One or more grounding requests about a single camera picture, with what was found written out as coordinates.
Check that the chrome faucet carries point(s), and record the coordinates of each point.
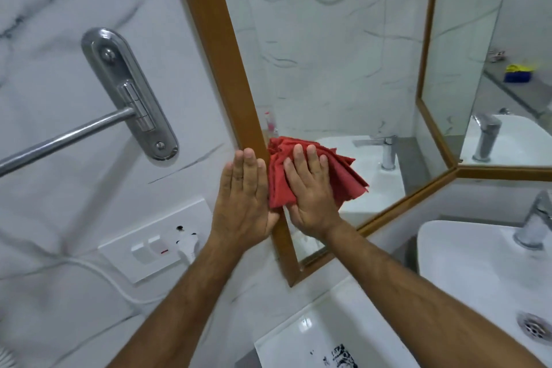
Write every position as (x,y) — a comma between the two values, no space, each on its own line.
(532,225)

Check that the red cleaning cloth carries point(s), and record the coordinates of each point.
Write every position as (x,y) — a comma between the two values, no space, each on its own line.
(345,176)

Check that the person's left middle finger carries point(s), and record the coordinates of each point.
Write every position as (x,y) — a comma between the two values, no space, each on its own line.
(249,171)

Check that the white glossy box black print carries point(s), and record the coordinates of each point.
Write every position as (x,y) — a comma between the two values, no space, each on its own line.
(293,333)

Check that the person's right thumb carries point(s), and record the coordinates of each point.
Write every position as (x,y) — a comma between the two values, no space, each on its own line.
(292,210)

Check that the person's left thumb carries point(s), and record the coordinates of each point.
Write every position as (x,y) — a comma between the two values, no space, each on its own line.
(273,221)

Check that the person's right hand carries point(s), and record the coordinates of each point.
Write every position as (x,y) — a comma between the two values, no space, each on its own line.
(311,204)

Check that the chrome towel bar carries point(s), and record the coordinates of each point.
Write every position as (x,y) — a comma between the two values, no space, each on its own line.
(129,87)

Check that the narrow wooden framed mirror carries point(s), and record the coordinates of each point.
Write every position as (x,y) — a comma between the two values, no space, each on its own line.
(470,35)

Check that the person's left forearm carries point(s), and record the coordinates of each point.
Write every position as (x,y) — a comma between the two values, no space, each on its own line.
(172,311)

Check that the person's right forearm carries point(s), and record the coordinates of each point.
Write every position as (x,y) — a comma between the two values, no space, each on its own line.
(414,298)

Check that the person's right little finger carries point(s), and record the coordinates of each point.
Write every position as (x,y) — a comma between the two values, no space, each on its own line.
(326,173)

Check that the person's left hand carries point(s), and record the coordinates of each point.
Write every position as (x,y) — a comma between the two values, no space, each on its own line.
(241,208)

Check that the person's left little finger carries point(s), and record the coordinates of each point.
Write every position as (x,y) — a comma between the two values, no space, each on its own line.
(226,184)

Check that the person's right middle finger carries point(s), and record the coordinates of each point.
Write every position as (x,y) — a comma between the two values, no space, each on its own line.
(302,167)

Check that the white switch socket plate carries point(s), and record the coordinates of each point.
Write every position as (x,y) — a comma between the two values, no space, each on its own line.
(129,234)

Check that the large wooden framed mirror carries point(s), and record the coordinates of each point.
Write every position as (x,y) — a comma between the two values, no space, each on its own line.
(207,18)

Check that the white ceramic sink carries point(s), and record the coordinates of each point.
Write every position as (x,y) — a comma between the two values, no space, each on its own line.
(470,277)

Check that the metal sink drain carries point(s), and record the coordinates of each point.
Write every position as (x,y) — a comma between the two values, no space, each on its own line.
(537,328)

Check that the white plug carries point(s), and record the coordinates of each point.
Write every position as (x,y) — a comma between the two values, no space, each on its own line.
(187,247)

